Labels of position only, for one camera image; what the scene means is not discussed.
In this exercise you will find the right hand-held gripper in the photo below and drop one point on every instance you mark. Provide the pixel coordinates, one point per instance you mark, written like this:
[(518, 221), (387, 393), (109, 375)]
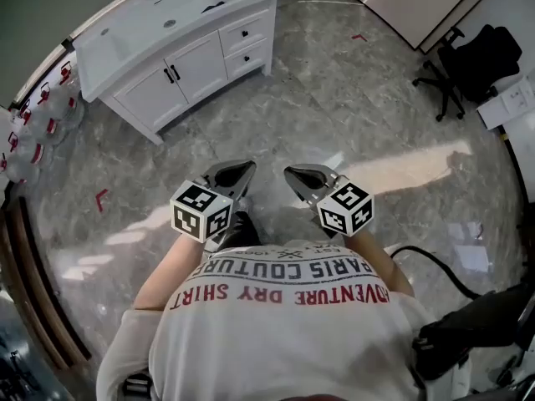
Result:
[(344, 211)]

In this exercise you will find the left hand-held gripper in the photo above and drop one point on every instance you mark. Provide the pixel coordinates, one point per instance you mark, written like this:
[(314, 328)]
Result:
[(196, 215)]

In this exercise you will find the person's right forearm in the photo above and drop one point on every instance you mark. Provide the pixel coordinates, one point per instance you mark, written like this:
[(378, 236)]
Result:
[(376, 257)]

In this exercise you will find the person's left forearm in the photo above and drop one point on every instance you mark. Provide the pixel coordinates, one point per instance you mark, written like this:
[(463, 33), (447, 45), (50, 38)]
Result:
[(171, 265)]

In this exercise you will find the white lower cabinet drawer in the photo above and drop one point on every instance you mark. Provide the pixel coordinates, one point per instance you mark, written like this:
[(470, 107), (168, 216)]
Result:
[(238, 63)]

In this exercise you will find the person's left shoe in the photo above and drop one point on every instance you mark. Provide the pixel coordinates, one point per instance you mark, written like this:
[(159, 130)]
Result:
[(246, 204)]

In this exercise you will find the black trousers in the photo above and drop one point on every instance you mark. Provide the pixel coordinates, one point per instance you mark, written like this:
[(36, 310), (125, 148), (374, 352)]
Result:
[(244, 232)]

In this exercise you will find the white cabinet door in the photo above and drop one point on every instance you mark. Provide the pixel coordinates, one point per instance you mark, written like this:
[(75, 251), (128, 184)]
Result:
[(146, 98), (200, 65)]

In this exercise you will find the round sink drain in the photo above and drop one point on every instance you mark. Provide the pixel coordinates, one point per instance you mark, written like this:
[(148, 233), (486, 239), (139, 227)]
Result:
[(169, 23)]

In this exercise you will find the dark cloth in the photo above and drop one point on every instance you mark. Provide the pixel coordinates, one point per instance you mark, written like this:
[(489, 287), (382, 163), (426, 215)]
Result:
[(214, 6)]

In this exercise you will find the white vanity cabinet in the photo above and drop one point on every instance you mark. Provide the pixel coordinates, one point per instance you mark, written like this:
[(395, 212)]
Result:
[(138, 36)]

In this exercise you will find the white printed shirt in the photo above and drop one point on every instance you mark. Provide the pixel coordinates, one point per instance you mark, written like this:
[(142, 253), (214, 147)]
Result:
[(271, 349)]

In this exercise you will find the row of clear water jugs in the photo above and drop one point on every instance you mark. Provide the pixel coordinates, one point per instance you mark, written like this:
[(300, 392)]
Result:
[(46, 128)]

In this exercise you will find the black office chair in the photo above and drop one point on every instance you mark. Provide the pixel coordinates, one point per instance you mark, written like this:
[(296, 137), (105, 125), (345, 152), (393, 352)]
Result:
[(489, 65)]

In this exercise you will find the white table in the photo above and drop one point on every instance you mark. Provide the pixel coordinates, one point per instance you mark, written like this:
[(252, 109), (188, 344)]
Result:
[(524, 157)]

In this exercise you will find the black waist bag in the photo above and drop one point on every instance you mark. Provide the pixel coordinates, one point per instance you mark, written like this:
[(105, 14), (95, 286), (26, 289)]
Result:
[(468, 328)]

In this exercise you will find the white board panel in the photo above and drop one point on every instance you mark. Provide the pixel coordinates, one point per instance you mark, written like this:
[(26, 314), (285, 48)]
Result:
[(459, 11)]

